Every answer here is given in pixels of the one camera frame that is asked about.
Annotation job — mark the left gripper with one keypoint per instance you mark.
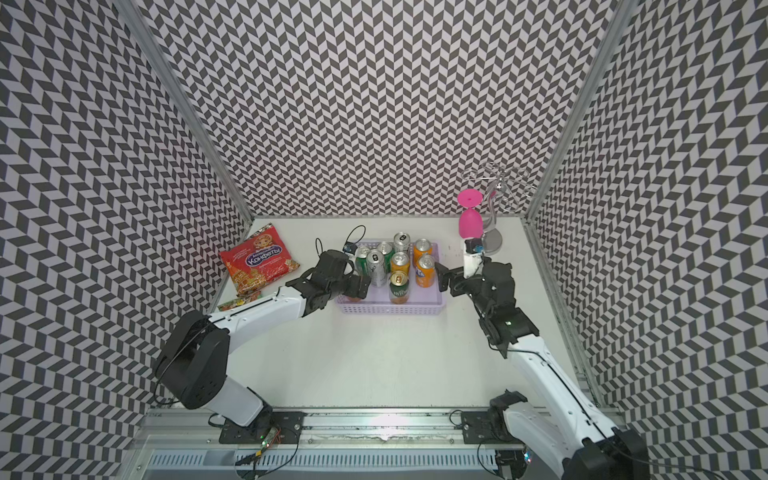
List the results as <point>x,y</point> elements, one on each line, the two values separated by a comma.
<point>353,290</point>

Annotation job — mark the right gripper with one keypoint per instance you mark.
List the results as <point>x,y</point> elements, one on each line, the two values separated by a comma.
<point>456,276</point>

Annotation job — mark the silver tall can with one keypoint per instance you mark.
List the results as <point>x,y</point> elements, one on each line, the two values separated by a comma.
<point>377,268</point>

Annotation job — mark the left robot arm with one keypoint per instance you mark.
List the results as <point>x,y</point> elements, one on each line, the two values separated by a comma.
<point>193,361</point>

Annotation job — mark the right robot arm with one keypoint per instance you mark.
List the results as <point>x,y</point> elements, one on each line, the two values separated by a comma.
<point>577,440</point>

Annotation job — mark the orange Fanta can right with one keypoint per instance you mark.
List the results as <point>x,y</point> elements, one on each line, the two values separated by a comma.
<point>425,271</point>

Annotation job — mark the orange fanta can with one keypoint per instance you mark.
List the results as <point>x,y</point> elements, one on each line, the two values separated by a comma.
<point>425,271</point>
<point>421,247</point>
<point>400,262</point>

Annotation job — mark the orange Fanta can back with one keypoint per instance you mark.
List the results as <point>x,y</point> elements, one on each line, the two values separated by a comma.
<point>421,247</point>

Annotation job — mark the green gold-top can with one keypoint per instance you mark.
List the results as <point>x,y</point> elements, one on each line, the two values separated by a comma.
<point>399,288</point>

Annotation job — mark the green can back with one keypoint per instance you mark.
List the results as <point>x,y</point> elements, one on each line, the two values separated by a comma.
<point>387,250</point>

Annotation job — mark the orange Fanta can middle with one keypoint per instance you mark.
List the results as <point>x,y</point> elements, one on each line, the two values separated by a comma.
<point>400,262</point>

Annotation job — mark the white patterned can back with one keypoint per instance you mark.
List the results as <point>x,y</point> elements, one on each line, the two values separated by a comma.
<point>402,242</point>

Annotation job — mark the pink wine glass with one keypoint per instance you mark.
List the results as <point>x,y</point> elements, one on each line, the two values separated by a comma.
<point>470,220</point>

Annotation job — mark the red candy bag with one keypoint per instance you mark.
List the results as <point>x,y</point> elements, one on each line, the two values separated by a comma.
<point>258,261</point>

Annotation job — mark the green snack bag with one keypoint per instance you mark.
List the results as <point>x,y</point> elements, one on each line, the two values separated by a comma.
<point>240,301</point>

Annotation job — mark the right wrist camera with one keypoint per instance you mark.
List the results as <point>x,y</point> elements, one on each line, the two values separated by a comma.
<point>473,257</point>

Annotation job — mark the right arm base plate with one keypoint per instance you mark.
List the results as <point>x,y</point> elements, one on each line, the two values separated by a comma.
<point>485,427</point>

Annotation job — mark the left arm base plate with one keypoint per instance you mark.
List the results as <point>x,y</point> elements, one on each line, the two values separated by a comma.
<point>289,423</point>

